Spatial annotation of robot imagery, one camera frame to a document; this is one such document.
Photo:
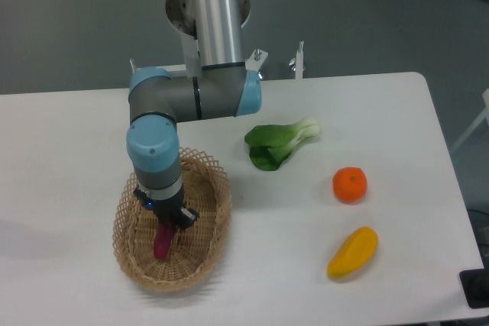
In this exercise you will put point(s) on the white frame at right edge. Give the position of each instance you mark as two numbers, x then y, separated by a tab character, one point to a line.
480	121

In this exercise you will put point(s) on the black device at table edge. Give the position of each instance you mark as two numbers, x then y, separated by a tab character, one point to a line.
475	287

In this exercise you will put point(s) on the green bok choy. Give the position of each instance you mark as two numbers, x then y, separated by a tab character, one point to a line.
271	145

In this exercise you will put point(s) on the orange tangerine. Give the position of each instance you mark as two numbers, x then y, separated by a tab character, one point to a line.
350	184

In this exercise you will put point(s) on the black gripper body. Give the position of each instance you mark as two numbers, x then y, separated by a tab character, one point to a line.
163	202

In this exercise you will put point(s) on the woven wicker basket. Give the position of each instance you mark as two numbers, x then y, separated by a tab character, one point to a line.
194	252

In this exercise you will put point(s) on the purple sweet potato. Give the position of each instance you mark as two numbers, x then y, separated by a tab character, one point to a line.
162	240

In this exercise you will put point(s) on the yellow mango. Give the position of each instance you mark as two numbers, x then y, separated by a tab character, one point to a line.
357	249

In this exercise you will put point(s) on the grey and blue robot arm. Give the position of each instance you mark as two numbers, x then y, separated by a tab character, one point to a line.
216	84

